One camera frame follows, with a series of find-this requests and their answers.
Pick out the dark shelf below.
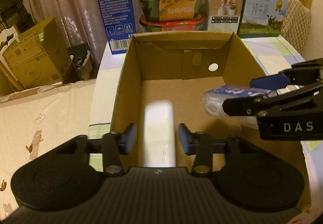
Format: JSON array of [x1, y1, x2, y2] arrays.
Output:
[[0, 0, 36, 36]]

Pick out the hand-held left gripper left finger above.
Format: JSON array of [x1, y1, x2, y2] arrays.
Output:
[[56, 123, 137, 177]]

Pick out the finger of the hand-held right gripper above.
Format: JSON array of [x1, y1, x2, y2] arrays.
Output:
[[222, 80, 323, 117], [249, 58, 323, 88]]

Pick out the cow print milk box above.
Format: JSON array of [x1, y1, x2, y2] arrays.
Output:
[[226, 0, 289, 39]]

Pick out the black printed bag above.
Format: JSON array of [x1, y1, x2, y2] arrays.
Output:
[[66, 43, 93, 81]]

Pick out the red instant noodle bowl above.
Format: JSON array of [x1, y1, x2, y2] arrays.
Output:
[[139, 12, 210, 33]]

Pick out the white remote control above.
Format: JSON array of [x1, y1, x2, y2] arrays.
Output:
[[143, 100, 177, 168]]

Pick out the chair with quilted beige cover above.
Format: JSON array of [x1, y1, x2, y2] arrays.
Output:
[[278, 0, 312, 56]]

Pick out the floral cream bed sheet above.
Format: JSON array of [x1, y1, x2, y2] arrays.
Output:
[[0, 78, 112, 216]]

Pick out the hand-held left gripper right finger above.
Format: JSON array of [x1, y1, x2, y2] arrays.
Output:
[[178, 123, 260, 176]]

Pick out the tall blue milk carton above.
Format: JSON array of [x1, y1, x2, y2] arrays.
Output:
[[91, 0, 138, 55]]

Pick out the printed cardboard cartons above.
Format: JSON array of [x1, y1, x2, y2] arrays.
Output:
[[0, 17, 74, 92]]

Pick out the blue tissue pack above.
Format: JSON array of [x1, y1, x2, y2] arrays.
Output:
[[203, 84, 278, 129]]

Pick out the brown cardboard box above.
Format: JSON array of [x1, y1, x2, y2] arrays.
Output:
[[110, 32, 311, 210]]

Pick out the white carved chair back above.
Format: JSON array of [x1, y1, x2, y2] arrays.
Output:
[[0, 29, 21, 64]]

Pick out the white product box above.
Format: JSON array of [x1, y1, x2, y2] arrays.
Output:
[[194, 0, 245, 32]]

